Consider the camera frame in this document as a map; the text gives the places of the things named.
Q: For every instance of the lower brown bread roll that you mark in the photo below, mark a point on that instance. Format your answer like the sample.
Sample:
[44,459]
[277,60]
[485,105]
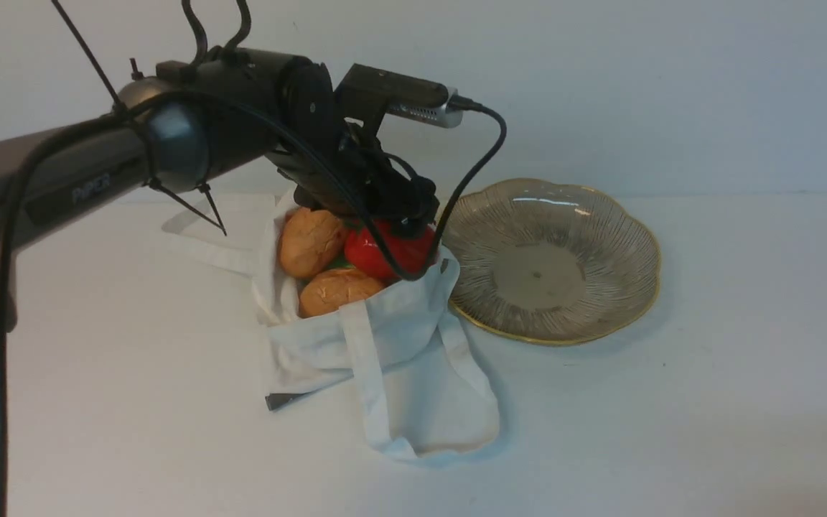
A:
[331,290]

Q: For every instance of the upper brown bread roll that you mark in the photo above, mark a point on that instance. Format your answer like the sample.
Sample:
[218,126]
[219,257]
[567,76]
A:
[310,240]

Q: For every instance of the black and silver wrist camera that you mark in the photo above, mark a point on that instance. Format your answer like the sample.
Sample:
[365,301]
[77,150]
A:
[368,94]

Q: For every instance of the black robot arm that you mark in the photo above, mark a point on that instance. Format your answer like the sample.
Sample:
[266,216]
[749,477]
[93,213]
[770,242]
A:
[192,122]

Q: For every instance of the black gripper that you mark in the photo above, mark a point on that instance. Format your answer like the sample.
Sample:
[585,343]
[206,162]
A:
[363,173]

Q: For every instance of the brown bread roll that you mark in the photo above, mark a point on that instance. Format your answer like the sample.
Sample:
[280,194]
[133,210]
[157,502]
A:
[331,290]
[310,240]

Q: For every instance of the green vegetable in bag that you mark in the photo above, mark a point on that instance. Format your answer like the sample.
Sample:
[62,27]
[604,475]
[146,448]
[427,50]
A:
[340,262]

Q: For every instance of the white cloth tote bag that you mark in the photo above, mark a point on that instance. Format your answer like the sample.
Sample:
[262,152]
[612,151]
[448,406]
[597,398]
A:
[357,342]

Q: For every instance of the red bell pepper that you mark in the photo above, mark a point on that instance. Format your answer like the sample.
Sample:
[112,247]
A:
[362,252]

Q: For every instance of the gold-rimmed glass plate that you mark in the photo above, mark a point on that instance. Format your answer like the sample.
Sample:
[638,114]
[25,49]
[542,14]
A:
[549,264]

